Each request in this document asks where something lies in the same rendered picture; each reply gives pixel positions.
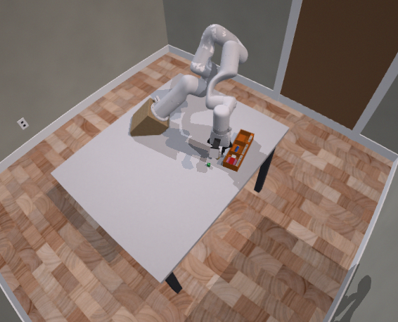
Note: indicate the orange-brown three-compartment bin rack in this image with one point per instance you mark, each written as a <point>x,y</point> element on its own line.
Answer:
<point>244,140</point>

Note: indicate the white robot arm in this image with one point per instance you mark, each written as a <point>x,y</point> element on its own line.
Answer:
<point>233,53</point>

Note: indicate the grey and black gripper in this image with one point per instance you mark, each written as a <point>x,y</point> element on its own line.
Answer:
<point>225,140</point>

